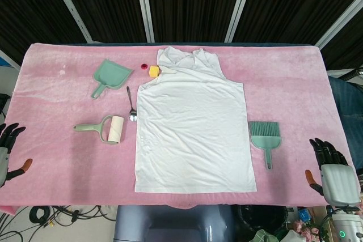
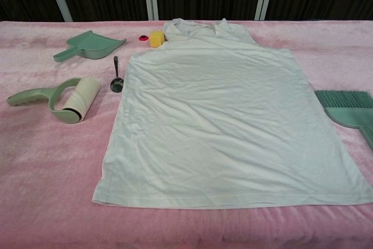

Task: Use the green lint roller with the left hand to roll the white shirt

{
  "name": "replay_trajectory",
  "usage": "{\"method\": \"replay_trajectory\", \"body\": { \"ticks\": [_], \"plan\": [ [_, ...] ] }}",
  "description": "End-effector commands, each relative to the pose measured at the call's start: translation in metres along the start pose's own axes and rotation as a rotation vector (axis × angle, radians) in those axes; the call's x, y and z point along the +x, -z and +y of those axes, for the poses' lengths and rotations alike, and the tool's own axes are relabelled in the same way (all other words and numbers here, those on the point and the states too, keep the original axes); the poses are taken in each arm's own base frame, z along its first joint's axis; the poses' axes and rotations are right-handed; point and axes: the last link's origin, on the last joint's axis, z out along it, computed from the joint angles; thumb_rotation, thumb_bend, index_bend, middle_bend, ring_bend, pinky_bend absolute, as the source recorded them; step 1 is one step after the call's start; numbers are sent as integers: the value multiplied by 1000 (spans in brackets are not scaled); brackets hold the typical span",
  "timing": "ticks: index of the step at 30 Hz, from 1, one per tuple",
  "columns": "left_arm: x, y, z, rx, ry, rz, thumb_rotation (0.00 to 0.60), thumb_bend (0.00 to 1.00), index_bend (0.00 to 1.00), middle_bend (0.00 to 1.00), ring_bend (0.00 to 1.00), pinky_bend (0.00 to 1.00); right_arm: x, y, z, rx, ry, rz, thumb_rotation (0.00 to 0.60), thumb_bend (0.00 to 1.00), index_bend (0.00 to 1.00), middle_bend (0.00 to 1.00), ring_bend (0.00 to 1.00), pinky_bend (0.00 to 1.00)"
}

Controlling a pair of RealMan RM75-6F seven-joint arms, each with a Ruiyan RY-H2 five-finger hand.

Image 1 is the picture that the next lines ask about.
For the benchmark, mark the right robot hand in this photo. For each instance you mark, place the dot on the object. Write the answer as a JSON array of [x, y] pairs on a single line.
[[339, 185]]

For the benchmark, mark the green lint roller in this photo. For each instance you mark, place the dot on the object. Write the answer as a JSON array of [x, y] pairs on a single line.
[[116, 130]]

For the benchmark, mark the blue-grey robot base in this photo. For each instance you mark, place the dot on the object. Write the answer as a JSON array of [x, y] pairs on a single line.
[[175, 225]]

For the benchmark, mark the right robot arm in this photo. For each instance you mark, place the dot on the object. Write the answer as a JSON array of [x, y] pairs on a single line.
[[346, 225]]

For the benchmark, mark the small blue box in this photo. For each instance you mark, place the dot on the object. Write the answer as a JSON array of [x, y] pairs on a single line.
[[304, 214]]

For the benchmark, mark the pink artificial flowers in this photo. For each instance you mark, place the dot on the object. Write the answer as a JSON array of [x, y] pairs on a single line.
[[306, 230]]

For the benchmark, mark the blue denim jeans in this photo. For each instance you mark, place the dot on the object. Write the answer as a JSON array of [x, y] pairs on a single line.
[[348, 106]]

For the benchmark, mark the black round bin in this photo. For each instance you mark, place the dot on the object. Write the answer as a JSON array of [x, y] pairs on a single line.
[[263, 216]]

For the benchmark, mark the green plastic hand brush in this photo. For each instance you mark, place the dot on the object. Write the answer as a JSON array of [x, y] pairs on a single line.
[[265, 140]]

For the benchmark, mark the green white checked cloth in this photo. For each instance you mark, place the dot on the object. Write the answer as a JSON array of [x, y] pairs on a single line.
[[265, 236]]

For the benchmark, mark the white sleeveless shirt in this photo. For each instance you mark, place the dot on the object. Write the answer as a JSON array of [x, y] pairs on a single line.
[[195, 125]]

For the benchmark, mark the yellow sponge block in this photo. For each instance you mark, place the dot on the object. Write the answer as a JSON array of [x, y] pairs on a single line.
[[154, 71]]

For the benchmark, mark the metal spoon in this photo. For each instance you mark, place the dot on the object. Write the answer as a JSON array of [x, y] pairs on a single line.
[[132, 116]]

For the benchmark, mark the small red round cap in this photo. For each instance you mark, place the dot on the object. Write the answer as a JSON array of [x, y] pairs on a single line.
[[144, 66]]

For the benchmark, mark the green plastic dustpan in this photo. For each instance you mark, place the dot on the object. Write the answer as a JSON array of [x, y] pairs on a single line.
[[112, 73]]

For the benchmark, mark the pink fluffy blanket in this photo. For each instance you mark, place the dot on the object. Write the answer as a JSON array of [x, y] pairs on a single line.
[[56, 97]]

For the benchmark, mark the white metal frame post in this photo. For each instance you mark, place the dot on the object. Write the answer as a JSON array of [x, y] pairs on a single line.
[[144, 4], [8, 57], [71, 6], [241, 4], [340, 18]]

